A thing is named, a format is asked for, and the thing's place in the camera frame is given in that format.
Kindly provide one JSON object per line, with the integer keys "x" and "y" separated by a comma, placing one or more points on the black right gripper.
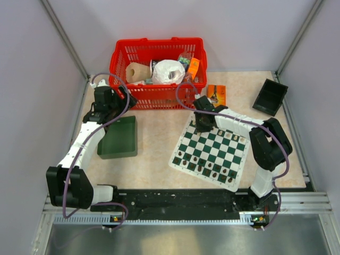
{"x": 199, "y": 128}

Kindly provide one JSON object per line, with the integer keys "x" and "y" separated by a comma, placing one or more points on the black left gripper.
{"x": 122, "y": 102}

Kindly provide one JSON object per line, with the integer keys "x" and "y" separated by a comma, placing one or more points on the green white chess mat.
{"x": 221, "y": 151}

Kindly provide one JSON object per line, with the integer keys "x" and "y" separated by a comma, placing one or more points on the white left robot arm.
{"x": 68, "y": 184}

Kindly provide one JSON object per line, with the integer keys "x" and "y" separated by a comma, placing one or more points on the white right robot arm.
{"x": 269, "y": 142}

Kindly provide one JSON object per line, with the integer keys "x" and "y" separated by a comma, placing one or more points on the orange razor box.
{"x": 217, "y": 94}

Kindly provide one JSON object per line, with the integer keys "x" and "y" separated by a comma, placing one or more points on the green plastic tray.
{"x": 120, "y": 140}

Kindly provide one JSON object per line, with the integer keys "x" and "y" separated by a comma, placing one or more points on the brown toilet paper roll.
{"x": 135, "y": 72}

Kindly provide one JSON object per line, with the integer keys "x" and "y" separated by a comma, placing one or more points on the orange small carton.
{"x": 193, "y": 67}

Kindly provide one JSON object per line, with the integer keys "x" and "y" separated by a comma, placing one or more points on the white wrapped paper roll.
{"x": 168, "y": 71}

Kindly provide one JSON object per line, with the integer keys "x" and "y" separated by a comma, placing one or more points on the black plastic bin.
{"x": 270, "y": 97}

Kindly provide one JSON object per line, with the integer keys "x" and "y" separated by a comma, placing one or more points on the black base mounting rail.
{"x": 192, "y": 204}

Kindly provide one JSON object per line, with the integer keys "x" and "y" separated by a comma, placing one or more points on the metal frame rail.
{"x": 64, "y": 37}

